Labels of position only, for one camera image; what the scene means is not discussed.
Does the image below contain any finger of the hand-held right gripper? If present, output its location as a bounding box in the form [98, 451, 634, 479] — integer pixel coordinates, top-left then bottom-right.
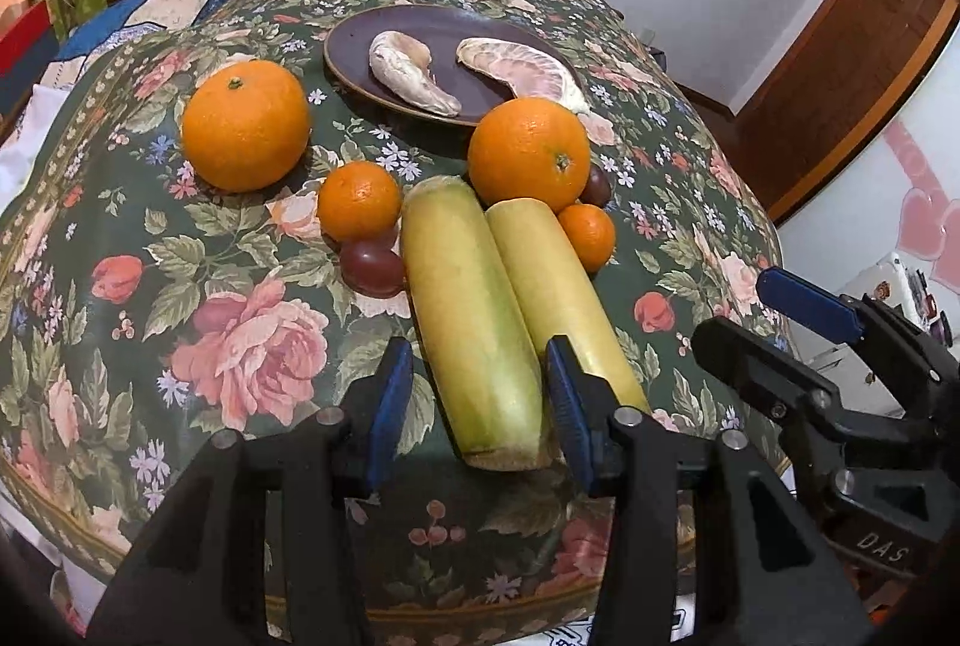
[690, 316, 856, 459]
[756, 267, 960, 418]

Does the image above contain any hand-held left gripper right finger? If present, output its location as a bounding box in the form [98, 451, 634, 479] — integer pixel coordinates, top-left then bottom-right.
[545, 335, 875, 646]

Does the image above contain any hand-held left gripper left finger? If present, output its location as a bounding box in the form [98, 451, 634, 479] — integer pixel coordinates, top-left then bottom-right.
[86, 337, 415, 646]

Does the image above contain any yellow-green sugarcane piece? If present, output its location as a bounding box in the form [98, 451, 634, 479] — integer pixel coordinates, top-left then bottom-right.
[486, 198, 652, 414]
[400, 175, 560, 471]

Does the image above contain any dark red grape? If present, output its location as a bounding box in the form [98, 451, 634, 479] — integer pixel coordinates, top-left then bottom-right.
[341, 239, 406, 299]
[581, 164, 614, 208]

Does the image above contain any small tangerine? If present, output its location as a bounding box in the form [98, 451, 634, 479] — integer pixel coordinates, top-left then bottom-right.
[316, 161, 403, 244]
[556, 203, 617, 274]

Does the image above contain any large orange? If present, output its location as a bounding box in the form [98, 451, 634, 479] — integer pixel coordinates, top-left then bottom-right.
[468, 97, 592, 214]
[181, 59, 311, 193]

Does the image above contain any dark brown round plate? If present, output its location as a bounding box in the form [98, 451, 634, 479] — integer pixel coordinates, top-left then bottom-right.
[324, 5, 582, 128]

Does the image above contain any white plastic object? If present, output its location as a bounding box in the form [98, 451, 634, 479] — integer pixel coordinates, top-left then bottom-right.
[817, 252, 960, 414]

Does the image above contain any white heart-print sliding door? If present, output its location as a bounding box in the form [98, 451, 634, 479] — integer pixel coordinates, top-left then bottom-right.
[776, 68, 960, 332]

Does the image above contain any dark green floral tablecloth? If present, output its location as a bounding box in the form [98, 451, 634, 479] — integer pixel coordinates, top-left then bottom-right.
[0, 0, 796, 646]

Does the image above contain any wooden door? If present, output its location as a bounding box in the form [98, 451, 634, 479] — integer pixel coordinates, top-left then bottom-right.
[731, 0, 960, 223]

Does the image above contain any peeled pomelo segment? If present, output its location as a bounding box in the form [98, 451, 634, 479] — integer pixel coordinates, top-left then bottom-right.
[456, 37, 592, 115]
[369, 31, 462, 118]

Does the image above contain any patchwork quilt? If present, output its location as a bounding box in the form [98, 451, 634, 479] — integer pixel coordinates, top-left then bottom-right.
[0, 0, 233, 115]

